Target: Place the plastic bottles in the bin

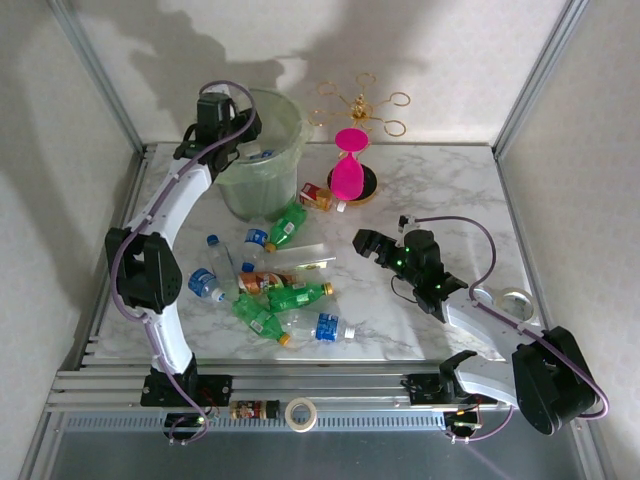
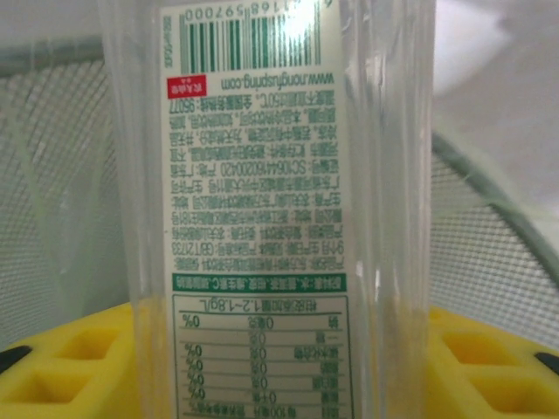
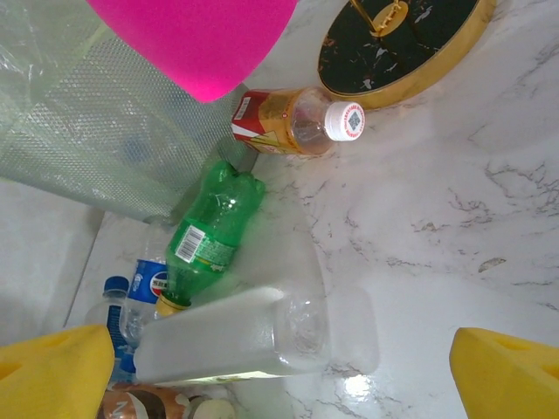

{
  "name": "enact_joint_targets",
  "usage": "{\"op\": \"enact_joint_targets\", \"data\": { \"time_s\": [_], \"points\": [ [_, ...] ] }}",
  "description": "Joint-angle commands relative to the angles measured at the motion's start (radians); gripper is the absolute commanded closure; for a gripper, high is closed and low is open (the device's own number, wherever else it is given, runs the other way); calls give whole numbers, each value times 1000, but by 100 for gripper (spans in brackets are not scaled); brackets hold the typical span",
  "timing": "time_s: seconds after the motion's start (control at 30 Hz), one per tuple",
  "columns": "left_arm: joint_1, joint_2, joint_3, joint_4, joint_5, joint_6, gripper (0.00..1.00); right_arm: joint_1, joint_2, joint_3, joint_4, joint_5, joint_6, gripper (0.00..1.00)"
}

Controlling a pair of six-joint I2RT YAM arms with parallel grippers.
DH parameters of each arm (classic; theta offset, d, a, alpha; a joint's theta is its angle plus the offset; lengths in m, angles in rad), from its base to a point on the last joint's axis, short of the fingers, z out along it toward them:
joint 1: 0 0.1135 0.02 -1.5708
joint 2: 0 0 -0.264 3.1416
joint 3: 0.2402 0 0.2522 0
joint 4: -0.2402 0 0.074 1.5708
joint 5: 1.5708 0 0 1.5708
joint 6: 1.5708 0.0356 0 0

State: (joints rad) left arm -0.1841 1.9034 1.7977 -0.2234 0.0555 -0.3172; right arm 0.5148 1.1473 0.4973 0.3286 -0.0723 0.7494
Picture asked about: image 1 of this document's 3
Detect gold wire glass rack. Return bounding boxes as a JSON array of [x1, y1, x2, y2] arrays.
[[308, 72, 412, 139]]

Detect pink wine glass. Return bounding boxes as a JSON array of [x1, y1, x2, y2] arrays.
[[328, 127, 371, 201]]

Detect grey slotted cable duct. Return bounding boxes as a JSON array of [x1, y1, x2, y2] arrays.
[[59, 410, 589, 432]]

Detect grey metal panel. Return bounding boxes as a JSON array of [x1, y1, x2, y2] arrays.
[[19, 412, 616, 480]]

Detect aluminium side rail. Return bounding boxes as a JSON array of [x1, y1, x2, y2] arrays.
[[74, 144, 151, 371], [492, 147, 559, 366]]

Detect aluminium frame post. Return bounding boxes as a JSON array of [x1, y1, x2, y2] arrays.
[[47, 0, 149, 159], [492, 0, 589, 159]]

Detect masking tape roll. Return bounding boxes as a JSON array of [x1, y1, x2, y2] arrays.
[[284, 397, 320, 434]]

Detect clear plastic bottle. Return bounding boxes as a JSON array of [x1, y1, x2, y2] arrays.
[[269, 242, 338, 274]]

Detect black gold round base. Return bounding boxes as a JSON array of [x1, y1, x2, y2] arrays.
[[325, 162, 380, 208]]

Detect clear bottle red blue label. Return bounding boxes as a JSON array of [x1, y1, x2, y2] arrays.
[[205, 233, 239, 281]]

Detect clear bottle blue label white cap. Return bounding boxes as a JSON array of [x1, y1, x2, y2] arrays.
[[287, 312, 357, 344]]

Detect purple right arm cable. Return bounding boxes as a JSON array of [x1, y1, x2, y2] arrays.
[[412, 214, 611, 446]]

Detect small brown jar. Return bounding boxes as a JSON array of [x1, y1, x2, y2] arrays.
[[228, 399, 280, 420]]

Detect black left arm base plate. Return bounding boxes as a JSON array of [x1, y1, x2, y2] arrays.
[[139, 374, 234, 407]]

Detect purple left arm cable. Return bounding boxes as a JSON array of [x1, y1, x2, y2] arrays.
[[110, 80, 259, 446]]

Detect silver tape roll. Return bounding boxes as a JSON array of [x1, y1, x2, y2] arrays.
[[469, 283, 499, 307]]

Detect green lined translucent bin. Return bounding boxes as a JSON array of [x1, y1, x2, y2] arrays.
[[212, 87, 316, 224]]

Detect aluminium extrusion rail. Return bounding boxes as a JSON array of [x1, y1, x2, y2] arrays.
[[47, 364, 594, 416]]

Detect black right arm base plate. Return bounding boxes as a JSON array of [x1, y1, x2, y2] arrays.
[[402, 372, 499, 407]]

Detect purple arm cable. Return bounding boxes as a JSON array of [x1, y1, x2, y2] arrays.
[[412, 214, 611, 446], [110, 80, 259, 446]]

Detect crushed green bottle yellow cap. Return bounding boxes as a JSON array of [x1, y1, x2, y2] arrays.
[[230, 293, 292, 348]]

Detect small bottle blue label white cap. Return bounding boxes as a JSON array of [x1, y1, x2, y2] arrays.
[[187, 267, 227, 303]]

